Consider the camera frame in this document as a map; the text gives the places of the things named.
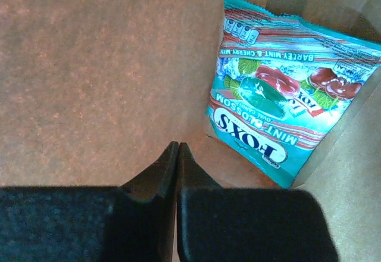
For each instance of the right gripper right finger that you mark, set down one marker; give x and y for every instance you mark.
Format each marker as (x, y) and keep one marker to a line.
(215, 223)

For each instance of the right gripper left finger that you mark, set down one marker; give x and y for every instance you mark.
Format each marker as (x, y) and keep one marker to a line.
(131, 222)

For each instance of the red paper bag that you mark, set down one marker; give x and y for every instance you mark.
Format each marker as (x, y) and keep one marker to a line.
(93, 91)

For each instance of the teal mint snack packet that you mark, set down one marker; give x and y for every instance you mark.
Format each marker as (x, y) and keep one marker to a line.
(281, 84)

